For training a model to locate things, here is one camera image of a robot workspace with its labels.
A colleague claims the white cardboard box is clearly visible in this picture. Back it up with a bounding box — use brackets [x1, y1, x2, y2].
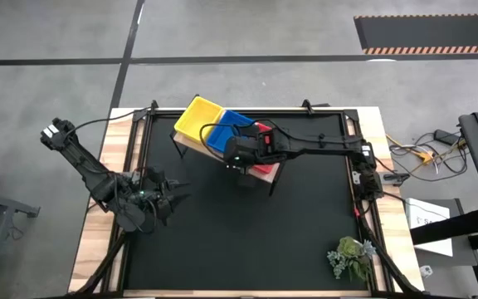
[404, 197, 455, 257]

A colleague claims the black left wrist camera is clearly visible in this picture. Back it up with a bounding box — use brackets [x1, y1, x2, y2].
[145, 165, 168, 184]

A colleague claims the blue plastic slotted basket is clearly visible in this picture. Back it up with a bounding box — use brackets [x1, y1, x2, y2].
[205, 109, 256, 154]

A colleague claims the red plastic slotted basket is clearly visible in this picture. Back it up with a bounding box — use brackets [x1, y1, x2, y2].
[250, 120, 280, 175]

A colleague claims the black floor cable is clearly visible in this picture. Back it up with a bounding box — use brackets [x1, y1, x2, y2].
[396, 140, 471, 184]

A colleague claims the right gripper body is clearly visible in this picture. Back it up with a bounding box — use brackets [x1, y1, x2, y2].
[222, 131, 267, 170]

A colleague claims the black power adapter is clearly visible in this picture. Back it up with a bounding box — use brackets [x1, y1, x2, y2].
[432, 129, 458, 145]

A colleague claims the black metal beam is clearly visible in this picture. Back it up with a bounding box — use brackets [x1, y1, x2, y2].
[409, 206, 478, 246]

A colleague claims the yellow cable connector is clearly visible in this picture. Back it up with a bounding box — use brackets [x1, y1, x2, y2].
[416, 149, 434, 165]

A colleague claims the wooden shelf with black legs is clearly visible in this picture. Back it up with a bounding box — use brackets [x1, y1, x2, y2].
[171, 94, 286, 198]

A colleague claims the black table frame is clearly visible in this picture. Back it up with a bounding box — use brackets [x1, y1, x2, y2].
[66, 99, 427, 299]

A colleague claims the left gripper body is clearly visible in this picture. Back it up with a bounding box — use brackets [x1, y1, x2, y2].
[137, 181, 174, 228]

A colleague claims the artificial succulent plant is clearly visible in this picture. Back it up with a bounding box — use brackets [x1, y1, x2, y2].
[326, 235, 378, 282]

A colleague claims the yellow plastic slotted basket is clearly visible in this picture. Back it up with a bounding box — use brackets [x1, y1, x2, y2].
[173, 96, 226, 145]

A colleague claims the black hazard-striped floor mat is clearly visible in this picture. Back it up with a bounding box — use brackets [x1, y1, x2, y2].
[354, 13, 478, 56]

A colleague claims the black table mat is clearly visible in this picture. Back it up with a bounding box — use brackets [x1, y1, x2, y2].
[123, 114, 368, 292]

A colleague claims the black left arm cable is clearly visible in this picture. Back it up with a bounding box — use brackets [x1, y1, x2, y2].
[62, 105, 154, 138]

